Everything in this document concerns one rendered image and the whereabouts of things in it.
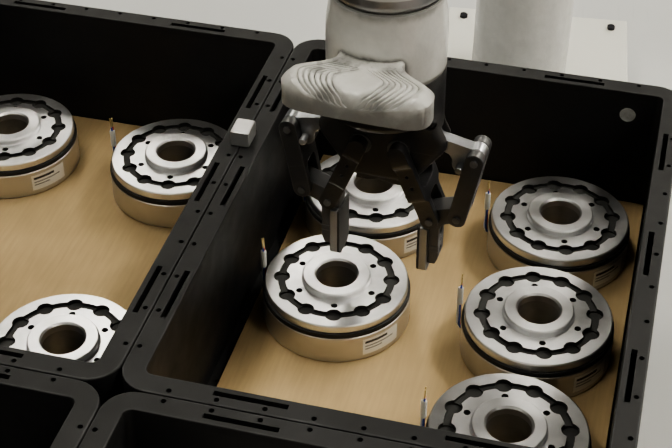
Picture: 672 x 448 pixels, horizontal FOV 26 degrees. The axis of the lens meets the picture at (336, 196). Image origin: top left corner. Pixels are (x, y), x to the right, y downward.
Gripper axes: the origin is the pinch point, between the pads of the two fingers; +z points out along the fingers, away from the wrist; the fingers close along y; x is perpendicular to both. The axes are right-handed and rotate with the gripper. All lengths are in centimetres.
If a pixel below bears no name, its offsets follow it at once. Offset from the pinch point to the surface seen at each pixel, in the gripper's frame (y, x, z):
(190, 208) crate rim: 12.4, 3.6, -2.1
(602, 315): -15.1, -2.4, 5.0
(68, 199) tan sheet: 27.4, -6.2, 7.8
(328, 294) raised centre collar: 3.1, 2.1, 4.3
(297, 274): 6.0, 0.3, 4.7
